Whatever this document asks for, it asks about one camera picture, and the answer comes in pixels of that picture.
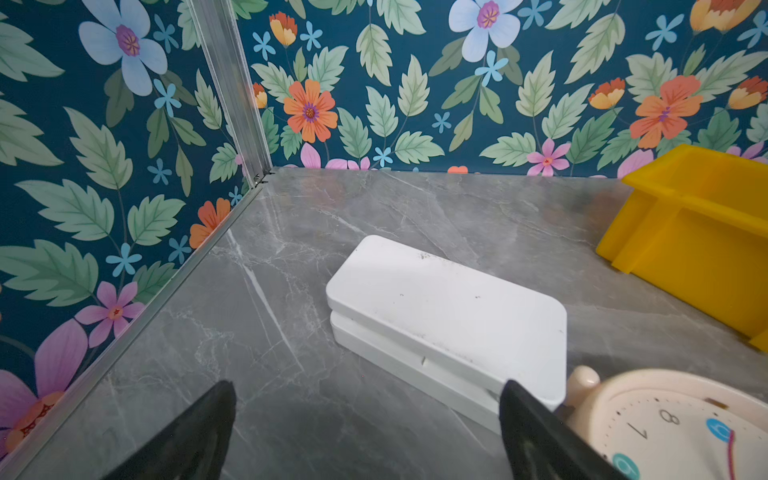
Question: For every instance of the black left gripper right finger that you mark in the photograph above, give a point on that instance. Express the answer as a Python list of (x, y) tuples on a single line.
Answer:
[(539, 446)]

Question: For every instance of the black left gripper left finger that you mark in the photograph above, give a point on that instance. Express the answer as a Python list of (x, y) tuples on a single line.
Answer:
[(193, 446)]

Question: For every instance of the yellow plastic storage bin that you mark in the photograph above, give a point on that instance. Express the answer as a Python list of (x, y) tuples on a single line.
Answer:
[(695, 226)]

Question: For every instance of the cream alarm clock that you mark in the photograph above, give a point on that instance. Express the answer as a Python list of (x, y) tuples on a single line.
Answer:
[(664, 424)]

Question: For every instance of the white rectangular plastic case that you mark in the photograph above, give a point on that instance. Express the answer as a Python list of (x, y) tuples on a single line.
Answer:
[(455, 333)]

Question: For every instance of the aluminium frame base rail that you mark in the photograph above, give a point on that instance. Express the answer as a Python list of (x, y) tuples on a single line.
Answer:
[(18, 461)]

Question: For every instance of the aluminium frame corner post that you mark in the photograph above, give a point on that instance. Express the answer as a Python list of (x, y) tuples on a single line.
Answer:
[(217, 29)]

